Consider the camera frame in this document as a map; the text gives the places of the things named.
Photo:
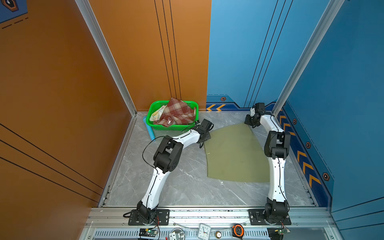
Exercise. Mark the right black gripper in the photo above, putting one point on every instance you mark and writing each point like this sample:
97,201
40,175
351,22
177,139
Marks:
248,122

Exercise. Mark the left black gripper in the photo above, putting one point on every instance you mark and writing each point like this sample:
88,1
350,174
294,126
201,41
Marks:
208,136

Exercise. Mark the olive green skirt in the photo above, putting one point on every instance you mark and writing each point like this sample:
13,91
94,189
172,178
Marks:
235,154

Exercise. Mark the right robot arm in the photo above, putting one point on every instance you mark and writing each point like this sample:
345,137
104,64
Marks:
276,149

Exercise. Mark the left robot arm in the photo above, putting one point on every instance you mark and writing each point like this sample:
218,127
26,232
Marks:
166,159

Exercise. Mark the red plaid skirt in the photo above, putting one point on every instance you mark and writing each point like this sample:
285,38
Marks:
177,112

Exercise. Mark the cream yellow cloth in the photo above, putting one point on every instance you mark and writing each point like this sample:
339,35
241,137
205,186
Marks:
156,116

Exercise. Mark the light blue tube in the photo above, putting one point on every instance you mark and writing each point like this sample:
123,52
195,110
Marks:
149,129

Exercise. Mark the green plastic basket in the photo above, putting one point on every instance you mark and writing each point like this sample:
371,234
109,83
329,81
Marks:
157,104

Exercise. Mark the white square clock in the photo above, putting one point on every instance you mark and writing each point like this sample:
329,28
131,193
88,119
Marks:
204,232

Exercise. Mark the white power plug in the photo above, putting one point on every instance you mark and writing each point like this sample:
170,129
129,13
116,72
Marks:
177,234

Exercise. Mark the orange black tape measure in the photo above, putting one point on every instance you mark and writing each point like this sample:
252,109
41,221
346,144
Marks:
238,231

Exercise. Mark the right small circuit board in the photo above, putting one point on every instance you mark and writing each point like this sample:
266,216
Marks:
283,231

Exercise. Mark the green circuit board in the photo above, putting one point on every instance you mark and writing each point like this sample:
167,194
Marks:
148,234

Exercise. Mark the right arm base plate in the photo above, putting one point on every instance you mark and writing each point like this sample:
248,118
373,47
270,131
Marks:
258,217

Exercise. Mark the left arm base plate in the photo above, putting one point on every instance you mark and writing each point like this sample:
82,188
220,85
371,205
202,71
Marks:
158,217

